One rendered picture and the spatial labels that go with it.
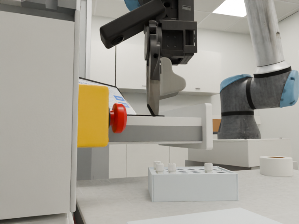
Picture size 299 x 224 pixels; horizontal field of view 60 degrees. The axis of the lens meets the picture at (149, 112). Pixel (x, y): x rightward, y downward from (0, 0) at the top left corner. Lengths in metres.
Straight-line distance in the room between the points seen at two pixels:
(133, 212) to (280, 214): 0.17
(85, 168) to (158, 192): 1.22
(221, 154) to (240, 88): 0.25
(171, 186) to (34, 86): 0.25
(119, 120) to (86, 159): 1.25
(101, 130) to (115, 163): 3.24
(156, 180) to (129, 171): 3.21
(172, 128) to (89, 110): 0.32
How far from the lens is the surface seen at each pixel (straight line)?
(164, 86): 0.41
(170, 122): 0.59
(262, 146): 0.86
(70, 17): 0.22
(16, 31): 0.20
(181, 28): 0.44
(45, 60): 0.20
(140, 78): 4.03
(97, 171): 1.58
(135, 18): 0.44
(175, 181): 0.38
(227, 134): 0.95
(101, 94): 0.30
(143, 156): 3.60
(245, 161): 0.81
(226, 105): 0.98
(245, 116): 0.97
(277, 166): 0.66
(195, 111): 0.66
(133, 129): 0.56
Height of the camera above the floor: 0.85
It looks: 5 degrees up
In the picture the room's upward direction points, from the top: straight up
